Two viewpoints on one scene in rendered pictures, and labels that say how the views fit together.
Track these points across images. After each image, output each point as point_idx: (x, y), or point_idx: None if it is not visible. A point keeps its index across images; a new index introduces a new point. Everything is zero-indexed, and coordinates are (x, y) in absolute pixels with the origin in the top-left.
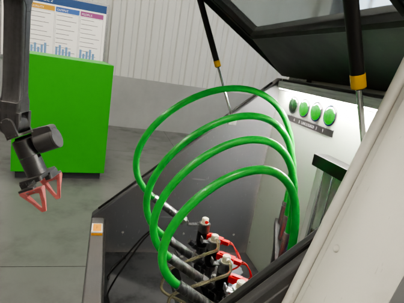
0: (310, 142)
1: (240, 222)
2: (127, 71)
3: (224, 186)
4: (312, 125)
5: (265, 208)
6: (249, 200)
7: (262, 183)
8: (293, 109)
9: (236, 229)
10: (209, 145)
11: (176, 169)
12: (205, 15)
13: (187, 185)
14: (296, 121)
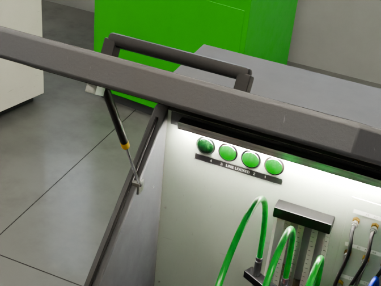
0: (248, 186)
1: (148, 272)
2: None
3: (138, 253)
4: (246, 171)
5: (181, 247)
6: (153, 244)
7: (164, 221)
8: (210, 151)
9: (147, 280)
10: (126, 229)
11: (107, 280)
12: (115, 105)
13: (115, 284)
14: (216, 162)
